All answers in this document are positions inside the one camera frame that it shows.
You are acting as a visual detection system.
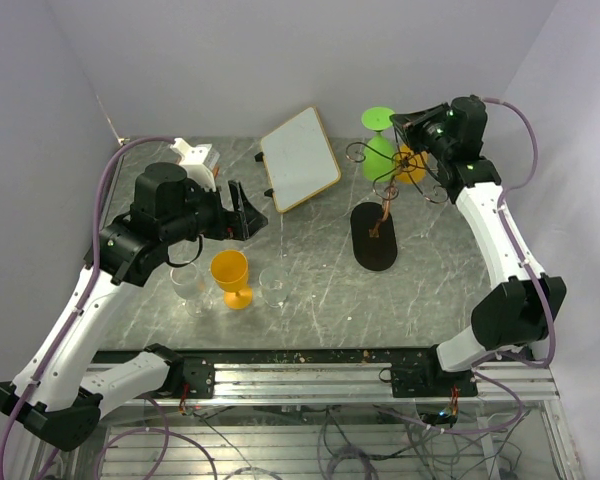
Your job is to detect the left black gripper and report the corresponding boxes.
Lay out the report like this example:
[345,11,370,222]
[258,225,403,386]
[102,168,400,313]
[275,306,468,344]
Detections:
[161,178,267,245]

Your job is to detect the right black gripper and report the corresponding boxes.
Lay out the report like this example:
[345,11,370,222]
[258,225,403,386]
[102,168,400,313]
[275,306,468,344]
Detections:
[390,101,453,161]

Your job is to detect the green plastic wine glass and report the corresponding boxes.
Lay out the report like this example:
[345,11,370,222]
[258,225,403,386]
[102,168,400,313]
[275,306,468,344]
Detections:
[361,106,395,183]

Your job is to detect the orange plastic wine glass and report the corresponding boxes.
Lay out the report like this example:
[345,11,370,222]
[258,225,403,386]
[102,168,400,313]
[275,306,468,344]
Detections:
[210,250,253,310]

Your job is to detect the clear ribbed glass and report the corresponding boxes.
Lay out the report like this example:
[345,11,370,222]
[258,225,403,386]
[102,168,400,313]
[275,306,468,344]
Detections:
[259,266,291,307]

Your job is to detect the clear wine glass front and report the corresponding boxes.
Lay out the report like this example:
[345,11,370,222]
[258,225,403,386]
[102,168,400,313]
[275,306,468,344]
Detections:
[170,264,213,317]

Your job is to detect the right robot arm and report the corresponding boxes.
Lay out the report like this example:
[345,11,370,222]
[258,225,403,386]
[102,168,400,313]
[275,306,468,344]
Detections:
[390,95,567,396]

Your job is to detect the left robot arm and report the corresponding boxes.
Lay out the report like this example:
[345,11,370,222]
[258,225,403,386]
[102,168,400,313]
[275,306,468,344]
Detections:
[0,162,268,452]

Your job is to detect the black oval rack base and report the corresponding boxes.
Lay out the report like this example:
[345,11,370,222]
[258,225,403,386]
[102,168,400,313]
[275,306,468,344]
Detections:
[350,202,398,272]

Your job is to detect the copper wire glass rack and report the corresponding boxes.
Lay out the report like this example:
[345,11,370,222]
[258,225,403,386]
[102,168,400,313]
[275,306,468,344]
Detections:
[345,131,448,239]

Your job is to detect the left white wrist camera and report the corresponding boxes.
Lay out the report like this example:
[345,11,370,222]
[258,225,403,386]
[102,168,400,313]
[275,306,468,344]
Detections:
[170,138,220,192]

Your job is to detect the small whiteboard yellow frame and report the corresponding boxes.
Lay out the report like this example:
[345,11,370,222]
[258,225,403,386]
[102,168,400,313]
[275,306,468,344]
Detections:
[260,106,341,213]

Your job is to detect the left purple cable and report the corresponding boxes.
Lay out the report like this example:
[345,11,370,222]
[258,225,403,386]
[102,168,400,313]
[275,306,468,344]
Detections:
[0,135,176,480]

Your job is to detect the aluminium rail frame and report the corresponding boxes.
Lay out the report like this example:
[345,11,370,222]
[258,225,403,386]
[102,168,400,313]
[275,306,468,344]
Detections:
[74,362,556,406]

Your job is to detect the tangled cables under table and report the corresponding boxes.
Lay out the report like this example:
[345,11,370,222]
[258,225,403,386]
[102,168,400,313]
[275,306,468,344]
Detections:
[94,399,526,480]

